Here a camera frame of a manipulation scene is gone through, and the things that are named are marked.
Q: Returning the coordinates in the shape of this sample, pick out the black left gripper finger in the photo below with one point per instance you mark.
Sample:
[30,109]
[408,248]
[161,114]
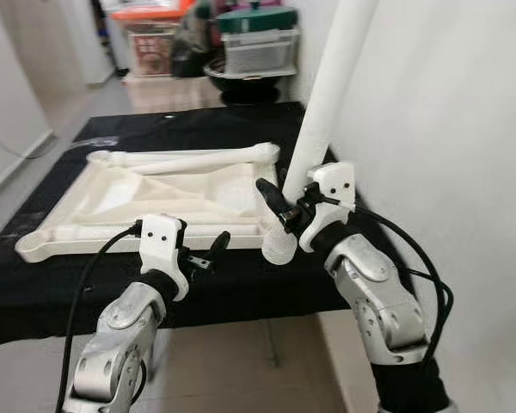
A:
[185,234]
[219,248]

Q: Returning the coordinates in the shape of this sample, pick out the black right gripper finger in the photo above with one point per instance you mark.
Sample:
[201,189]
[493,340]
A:
[275,205]

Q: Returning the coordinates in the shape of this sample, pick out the white plastic table leg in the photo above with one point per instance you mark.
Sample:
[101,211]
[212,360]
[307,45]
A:
[335,77]
[206,159]
[249,237]
[120,157]

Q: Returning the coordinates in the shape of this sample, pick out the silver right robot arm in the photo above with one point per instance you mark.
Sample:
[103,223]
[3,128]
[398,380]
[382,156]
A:
[374,292]

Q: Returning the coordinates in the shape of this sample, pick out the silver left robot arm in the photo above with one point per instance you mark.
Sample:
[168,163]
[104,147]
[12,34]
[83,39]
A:
[120,335]

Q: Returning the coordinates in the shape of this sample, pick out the white plastic table top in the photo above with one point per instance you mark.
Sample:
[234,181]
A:
[155,198]

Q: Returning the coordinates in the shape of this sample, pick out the grey metal table leg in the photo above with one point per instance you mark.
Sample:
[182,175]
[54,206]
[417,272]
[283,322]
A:
[273,344]

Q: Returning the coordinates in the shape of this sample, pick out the clear plastic bag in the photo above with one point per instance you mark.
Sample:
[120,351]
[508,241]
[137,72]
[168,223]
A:
[103,140]

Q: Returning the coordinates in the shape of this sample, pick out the green lid clear box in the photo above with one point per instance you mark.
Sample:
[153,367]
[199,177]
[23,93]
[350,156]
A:
[258,47]

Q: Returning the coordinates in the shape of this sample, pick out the black tablecloth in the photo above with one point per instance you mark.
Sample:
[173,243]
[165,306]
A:
[34,292]

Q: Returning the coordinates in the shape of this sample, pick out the dark green bag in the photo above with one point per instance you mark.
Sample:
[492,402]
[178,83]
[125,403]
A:
[193,39]

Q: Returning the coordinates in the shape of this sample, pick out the orange lid storage box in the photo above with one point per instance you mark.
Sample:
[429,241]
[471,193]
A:
[150,43]

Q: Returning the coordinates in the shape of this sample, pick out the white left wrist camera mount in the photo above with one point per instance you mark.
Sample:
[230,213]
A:
[162,241]

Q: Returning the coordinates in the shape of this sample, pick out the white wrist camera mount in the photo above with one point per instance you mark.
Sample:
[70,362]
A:
[162,241]
[331,185]

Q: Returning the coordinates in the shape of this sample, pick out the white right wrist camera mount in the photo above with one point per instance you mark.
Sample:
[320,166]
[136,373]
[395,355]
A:
[331,185]

